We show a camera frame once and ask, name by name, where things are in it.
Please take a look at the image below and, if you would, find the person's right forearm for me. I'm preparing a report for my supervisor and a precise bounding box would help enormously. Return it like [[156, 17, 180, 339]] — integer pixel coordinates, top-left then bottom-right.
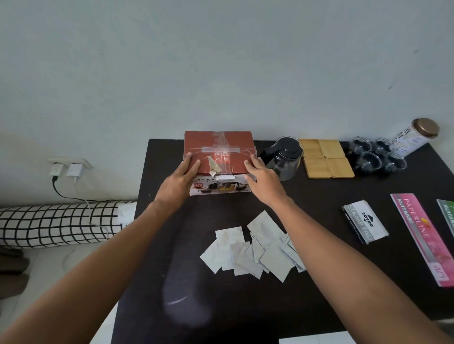
[[271, 197, 451, 344]]

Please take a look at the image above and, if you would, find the pile of silver foil sachets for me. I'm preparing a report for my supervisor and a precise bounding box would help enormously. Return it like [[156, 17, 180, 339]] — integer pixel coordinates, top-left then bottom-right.
[[200, 210, 307, 284]]

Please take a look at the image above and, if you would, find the red tea set box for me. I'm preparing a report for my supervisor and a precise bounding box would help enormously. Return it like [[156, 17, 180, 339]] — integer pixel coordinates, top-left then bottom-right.
[[183, 131, 257, 197]]

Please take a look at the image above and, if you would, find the black white checked bolster pillow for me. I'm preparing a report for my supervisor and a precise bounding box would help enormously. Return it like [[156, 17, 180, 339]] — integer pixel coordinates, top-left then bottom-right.
[[0, 201, 137, 249]]

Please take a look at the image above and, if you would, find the white charger cable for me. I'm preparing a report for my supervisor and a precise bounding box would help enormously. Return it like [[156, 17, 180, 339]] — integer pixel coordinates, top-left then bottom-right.
[[74, 176, 111, 234]]

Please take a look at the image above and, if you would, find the person's left forearm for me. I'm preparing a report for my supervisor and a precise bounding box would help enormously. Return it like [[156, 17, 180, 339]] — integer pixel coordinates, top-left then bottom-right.
[[0, 202, 178, 344]]

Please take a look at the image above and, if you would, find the pink receipt book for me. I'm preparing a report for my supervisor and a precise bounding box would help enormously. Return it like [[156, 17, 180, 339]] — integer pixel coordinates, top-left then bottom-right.
[[390, 193, 454, 288]]

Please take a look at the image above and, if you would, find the green receipt book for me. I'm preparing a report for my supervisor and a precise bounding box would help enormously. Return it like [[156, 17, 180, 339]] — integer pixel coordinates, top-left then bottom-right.
[[436, 199, 454, 238]]

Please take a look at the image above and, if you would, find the person's right hand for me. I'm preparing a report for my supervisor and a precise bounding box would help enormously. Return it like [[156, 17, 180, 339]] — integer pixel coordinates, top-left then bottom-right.
[[244, 155, 290, 210]]

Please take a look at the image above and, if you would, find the person's left hand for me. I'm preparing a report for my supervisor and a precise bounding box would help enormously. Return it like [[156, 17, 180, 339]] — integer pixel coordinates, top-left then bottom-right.
[[154, 152, 202, 213]]

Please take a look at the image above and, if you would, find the black charger cable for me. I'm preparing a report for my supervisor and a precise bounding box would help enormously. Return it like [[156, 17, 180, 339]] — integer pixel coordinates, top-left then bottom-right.
[[52, 176, 89, 203]]

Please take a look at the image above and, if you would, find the dark brown folded blanket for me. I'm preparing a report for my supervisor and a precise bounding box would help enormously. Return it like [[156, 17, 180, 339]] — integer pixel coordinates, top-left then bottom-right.
[[0, 246, 31, 298]]

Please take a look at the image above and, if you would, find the gold canister lid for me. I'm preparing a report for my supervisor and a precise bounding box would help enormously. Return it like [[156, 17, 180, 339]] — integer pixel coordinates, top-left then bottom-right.
[[411, 118, 440, 139]]

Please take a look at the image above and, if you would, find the glass teapot black lid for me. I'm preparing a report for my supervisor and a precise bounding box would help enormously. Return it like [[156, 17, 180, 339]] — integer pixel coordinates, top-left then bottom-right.
[[258, 136, 305, 182]]

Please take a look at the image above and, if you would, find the black table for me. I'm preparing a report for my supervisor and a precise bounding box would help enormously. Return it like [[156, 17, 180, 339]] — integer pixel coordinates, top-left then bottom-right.
[[112, 138, 454, 344]]

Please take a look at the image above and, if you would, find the grey stamp pad box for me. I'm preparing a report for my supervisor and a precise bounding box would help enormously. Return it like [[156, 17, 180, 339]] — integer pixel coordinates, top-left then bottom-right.
[[341, 200, 389, 245]]

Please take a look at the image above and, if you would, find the white printed canister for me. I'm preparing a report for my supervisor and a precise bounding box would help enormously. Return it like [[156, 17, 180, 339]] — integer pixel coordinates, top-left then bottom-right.
[[393, 126, 432, 156]]

